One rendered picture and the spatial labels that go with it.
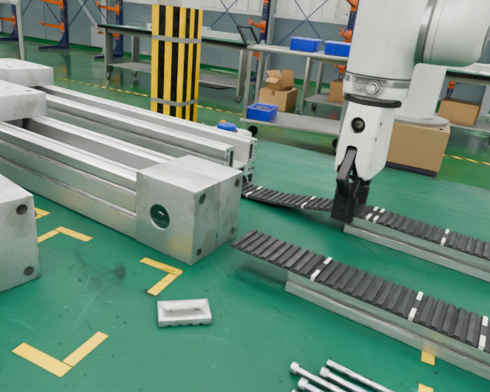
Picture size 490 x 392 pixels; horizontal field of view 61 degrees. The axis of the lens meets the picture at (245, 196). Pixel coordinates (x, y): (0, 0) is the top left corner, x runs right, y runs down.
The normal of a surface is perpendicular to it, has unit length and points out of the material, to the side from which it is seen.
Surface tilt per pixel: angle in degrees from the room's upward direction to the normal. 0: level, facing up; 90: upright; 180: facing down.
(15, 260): 90
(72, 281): 0
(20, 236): 90
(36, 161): 90
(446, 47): 116
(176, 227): 90
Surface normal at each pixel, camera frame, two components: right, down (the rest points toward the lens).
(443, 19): -0.42, -0.03
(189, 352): 0.10, -0.92
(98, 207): -0.53, 0.28
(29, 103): 0.84, 0.29
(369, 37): -0.70, 0.21
